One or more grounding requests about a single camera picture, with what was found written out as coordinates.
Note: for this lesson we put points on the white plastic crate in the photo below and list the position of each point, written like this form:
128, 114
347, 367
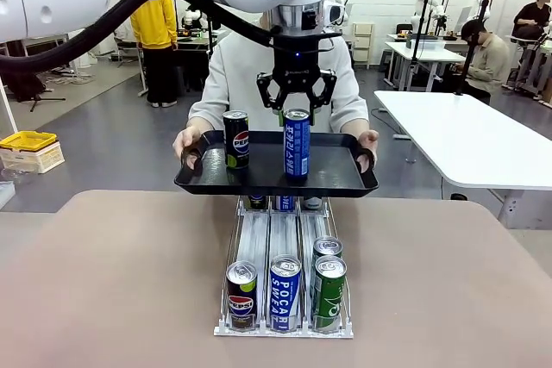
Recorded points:
34, 162

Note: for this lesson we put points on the black bag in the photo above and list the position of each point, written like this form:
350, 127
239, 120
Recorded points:
21, 83

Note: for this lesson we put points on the black plastic serving tray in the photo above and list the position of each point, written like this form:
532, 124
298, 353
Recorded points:
267, 175

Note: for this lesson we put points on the white can dispenser rack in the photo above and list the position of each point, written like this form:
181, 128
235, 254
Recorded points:
254, 234

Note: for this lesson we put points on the yellow plastic crate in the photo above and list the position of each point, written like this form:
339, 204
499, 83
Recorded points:
28, 139

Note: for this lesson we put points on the person in grey sweater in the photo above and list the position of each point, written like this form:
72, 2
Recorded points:
237, 75

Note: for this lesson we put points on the black Pepsi can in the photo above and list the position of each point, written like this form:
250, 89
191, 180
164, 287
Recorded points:
241, 299
257, 201
236, 139

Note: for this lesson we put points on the person's left hand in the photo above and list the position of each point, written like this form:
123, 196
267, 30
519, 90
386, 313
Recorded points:
371, 140

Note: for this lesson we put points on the large white rounded table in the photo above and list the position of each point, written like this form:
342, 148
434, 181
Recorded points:
453, 139

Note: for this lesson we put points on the person's right forearm grey sleeve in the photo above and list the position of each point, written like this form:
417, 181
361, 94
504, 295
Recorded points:
200, 116

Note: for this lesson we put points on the green Chilsung cider can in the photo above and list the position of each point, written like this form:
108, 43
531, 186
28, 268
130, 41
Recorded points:
312, 203
328, 301
328, 246

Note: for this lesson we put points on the white desk with grey legs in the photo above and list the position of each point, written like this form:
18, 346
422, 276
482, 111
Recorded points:
431, 52

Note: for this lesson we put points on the person's left forearm grey sleeve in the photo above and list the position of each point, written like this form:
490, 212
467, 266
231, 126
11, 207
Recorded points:
351, 114

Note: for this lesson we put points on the person in black with headphones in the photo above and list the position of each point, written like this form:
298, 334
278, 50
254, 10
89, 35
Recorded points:
532, 14

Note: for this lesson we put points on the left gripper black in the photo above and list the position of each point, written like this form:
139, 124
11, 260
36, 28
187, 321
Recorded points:
297, 64

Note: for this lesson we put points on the seated person in beige jacket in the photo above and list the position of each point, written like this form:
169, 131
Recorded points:
487, 58

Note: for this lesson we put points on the black tripod pole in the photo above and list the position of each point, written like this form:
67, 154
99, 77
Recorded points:
486, 8

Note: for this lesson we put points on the blue Pocari Sweat can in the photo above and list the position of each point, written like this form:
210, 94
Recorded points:
296, 148
284, 203
284, 299

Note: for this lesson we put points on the white shelf cabinet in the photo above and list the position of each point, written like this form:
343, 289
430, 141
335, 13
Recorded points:
363, 45

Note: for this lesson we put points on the person's right hand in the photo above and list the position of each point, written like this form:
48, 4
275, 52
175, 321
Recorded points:
185, 139

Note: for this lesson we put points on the person in yellow hoodie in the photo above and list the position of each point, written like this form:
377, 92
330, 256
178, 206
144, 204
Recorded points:
155, 23

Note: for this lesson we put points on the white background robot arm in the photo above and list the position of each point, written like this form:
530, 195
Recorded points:
431, 4
340, 6

